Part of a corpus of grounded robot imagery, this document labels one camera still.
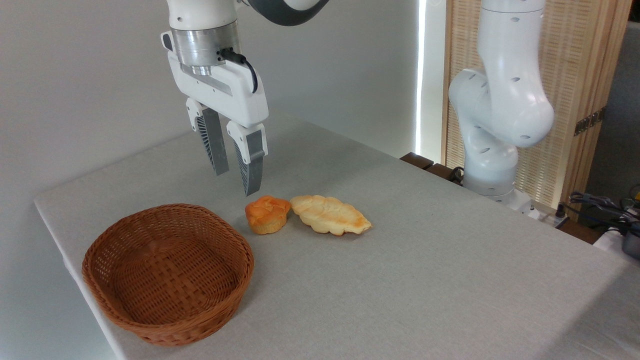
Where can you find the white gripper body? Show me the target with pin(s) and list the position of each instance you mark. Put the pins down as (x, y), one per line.
(235, 92)

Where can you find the orange muffin bread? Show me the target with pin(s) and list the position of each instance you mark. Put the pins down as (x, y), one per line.
(267, 215)

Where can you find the bamboo folding screen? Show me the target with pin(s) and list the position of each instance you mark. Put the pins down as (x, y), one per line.
(567, 75)

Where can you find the dark wooden furniture edge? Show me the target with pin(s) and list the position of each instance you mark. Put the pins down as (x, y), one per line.
(417, 160)

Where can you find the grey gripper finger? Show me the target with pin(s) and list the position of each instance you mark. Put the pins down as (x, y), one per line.
(252, 160)
(214, 142)

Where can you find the grey tablecloth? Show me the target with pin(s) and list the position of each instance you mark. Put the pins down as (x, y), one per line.
(400, 260)

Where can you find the pale braided bread loaf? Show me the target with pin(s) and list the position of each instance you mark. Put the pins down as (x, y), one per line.
(327, 214)

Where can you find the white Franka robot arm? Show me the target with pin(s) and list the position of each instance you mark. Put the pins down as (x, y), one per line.
(505, 100)

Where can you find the brown wicker basket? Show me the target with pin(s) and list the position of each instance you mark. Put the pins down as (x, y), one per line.
(167, 275)

